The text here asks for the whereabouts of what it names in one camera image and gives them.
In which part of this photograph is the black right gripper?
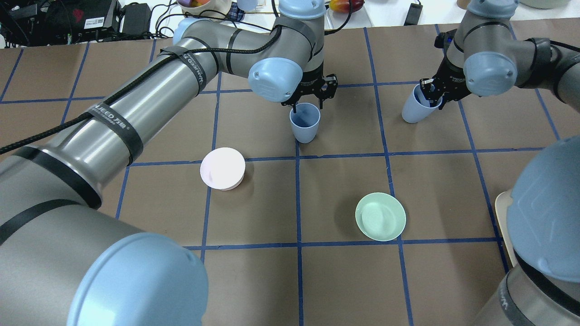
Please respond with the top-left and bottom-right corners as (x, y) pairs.
(419, 29), (472, 109)

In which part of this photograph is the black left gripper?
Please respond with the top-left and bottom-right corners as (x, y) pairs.
(281, 62), (339, 114)

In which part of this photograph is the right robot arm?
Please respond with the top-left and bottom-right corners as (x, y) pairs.
(420, 0), (579, 326)

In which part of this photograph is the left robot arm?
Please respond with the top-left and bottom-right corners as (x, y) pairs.
(1, 0), (327, 326)

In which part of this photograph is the black power adapter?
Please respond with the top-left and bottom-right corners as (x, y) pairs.
(403, 3), (423, 25)

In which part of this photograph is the red mango fruit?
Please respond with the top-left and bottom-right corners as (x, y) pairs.
(328, 0), (365, 14)

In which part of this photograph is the pink bowl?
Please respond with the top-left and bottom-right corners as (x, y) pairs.
(200, 147), (246, 191)

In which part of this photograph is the mint green bowl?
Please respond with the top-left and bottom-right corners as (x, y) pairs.
(355, 192), (407, 242)

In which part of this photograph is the cream white toaster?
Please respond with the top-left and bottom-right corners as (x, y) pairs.
(494, 189), (518, 268)

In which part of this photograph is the black power brick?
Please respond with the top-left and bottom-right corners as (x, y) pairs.
(121, 2), (151, 38)

